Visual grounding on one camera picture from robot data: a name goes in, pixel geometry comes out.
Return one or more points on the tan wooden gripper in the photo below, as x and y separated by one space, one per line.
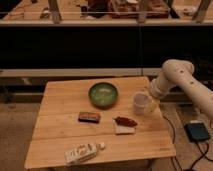
152 103

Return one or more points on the white ceramic cup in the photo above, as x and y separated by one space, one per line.
140 102

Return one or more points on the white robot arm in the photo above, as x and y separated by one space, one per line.
180 73

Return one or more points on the green ceramic bowl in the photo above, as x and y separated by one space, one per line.
103 94

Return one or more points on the white flat card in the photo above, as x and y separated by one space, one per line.
121 130

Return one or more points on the black power box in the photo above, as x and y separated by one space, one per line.
197 132

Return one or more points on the brown rectangular block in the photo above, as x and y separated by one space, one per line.
89 117

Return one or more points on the light wooden table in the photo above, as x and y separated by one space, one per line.
57 127

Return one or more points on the white plastic bottle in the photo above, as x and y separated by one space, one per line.
83 153

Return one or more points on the cluttered wooden shelf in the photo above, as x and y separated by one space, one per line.
107 12

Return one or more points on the long metal rail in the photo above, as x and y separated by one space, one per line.
96 72

